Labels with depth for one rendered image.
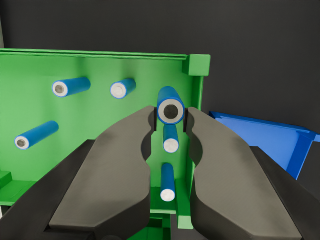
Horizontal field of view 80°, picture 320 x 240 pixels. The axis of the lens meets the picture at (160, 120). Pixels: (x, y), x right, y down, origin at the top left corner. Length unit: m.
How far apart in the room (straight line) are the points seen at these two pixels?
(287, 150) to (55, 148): 0.66
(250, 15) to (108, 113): 0.49
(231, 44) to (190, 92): 0.37
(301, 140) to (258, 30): 0.36
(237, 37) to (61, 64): 0.47
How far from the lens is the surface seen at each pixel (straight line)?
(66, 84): 0.23
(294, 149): 0.76
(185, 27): 0.60
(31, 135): 0.27
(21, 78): 0.33
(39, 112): 0.33
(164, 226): 0.49
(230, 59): 0.62
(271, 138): 0.71
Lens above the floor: 0.59
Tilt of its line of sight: 74 degrees down
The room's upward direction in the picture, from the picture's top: 173 degrees counter-clockwise
